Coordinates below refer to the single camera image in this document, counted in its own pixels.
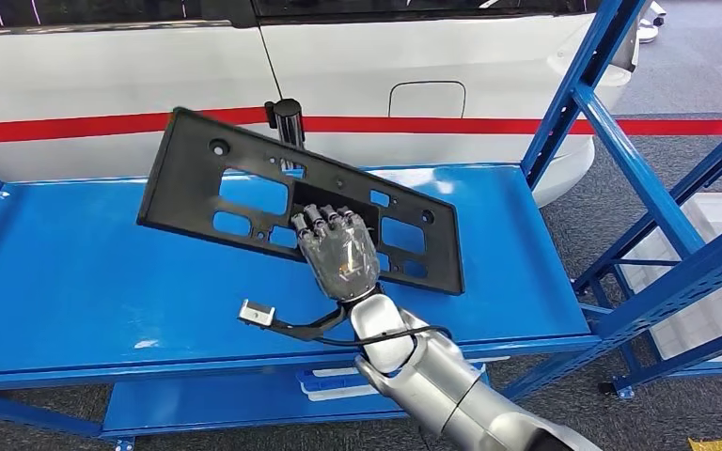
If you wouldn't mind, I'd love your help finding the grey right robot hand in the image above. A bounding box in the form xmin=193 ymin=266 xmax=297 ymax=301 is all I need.
xmin=290 ymin=204 xmax=382 ymax=304

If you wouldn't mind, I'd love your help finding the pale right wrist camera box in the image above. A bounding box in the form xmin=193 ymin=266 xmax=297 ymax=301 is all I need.
xmin=238 ymin=299 xmax=277 ymax=329

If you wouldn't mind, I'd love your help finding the black plastic plate part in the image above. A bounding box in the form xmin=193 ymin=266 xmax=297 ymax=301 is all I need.
xmin=136 ymin=106 xmax=465 ymax=296

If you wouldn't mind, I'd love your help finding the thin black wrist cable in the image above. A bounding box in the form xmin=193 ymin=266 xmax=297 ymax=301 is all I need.
xmin=274 ymin=323 xmax=456 ymax=350

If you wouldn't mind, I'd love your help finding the red barrier belt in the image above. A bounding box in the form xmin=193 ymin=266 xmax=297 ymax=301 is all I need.
xmin=0 ymin=106 xmax=269 ymax=147
xmin=303 ymin=116 xmax=722 ymax=137

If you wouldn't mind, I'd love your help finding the black chrome stanchion post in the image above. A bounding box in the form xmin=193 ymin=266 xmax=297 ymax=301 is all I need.
xmin=264 ymin=97 xmax=307 ymax=180

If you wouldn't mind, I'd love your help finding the white round stand base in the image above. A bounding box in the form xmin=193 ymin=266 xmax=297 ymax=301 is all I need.
xmin=636 ymin=0 xmax=668 ymax=45

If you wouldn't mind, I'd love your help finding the white car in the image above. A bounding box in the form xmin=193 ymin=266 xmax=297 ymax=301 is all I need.
xmin=0 ymin=0 xmax=644 ymax=226

